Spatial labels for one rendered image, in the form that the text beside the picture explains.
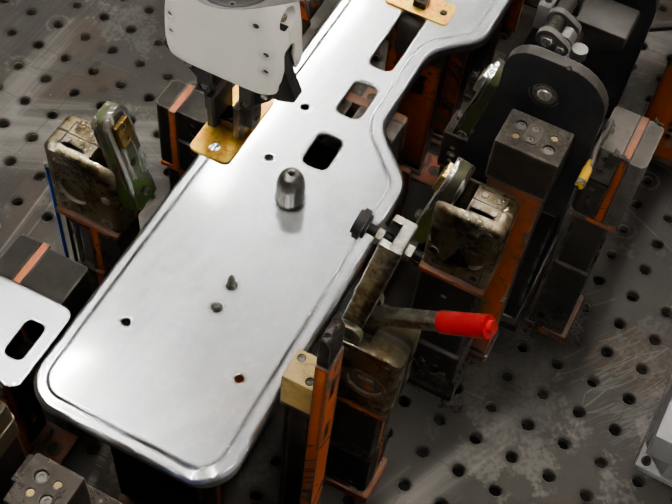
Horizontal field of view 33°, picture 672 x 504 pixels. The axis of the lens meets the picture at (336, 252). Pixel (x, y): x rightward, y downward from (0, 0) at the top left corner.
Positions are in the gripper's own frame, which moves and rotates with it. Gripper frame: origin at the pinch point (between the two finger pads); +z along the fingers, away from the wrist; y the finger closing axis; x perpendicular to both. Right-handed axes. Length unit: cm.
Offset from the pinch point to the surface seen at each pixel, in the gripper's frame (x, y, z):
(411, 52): -38.1, -2.2, 27.4
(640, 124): -35, -30, 20
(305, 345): 3.4, -10.0, 27.1
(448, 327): 1.7, -22.9, 14.8
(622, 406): -24, -43, 58
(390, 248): 2.4, -16.5, 6.0
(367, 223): 1.1, -13.7, 5.9
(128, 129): -5.1, 15.3, 18.0
